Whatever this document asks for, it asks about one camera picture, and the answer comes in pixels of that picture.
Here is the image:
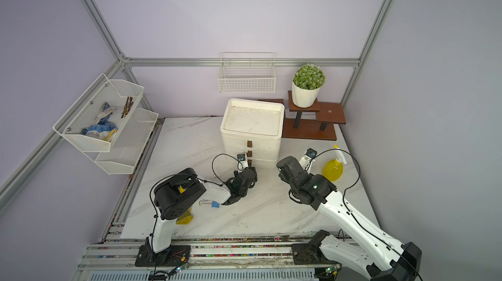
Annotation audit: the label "blue binder clip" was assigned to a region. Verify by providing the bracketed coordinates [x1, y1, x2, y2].
[199, 200, 220, 208]

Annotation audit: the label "white plastic drawer unit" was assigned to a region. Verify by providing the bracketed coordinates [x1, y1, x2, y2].
[220, 99, 285, 169]

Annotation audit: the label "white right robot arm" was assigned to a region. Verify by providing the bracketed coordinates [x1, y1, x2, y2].
[277, 156, 422, 280]

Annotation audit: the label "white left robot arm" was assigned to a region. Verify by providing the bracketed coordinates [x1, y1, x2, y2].
[148, 167, 258, 254]

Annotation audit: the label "yellow spray bottle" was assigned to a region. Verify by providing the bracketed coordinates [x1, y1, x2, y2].
[322, 145, 347, 182]

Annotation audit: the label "yellow transparent cup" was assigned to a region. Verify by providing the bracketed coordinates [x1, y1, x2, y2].
[176, 208, 194, 226]

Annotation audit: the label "brown wooden stepped stand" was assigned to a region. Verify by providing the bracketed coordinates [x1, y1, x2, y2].
[260, 91, 346, 141]

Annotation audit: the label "green potted plant white pot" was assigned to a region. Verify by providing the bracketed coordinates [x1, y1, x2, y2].
[292, 64, 326, 108]

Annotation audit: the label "wooden clothespins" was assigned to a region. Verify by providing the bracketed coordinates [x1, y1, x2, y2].
[121, 96, 134, 118]

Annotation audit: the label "blue white cloth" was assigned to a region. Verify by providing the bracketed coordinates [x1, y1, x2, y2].
[81, 102, 118, 141]

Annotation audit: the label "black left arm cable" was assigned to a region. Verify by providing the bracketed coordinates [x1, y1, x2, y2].
[148, 153, 244, 243]

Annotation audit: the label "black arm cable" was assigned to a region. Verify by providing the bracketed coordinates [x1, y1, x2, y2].
[288, 148, 424, 281]
[148, 153, 244, 243]

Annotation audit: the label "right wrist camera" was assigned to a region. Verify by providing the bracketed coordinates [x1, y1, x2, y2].
[299, 148, 317, 173]

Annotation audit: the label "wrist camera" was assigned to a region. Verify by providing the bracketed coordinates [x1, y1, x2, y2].
[237, 153, 249, 171]
[299, 148, 317, 173]

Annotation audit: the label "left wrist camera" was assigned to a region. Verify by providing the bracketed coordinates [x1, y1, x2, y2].
[237, 153, 249, 171]

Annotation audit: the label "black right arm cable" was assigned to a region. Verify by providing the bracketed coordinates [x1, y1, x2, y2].
[288, 148, 424, 281]

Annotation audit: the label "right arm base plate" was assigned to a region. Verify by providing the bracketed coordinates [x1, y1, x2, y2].
[292, 230, 338, 265]

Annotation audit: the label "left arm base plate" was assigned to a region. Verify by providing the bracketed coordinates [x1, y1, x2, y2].
[135, 238, 191, 267]

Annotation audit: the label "white wire wall basket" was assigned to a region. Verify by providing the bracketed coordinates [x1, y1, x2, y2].
[218, 52, 277, 94]

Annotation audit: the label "white mesh lower wall bin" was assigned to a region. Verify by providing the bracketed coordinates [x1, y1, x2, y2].
[94, 108, 158, 175]

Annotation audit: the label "white mesh wall bin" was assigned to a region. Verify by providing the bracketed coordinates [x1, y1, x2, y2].
[53, 74, 144, 152]
[94, 108, 158, 175]

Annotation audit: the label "white mesh upper wall bin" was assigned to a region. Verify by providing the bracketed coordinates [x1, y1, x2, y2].
[53, 74, 144, 152]

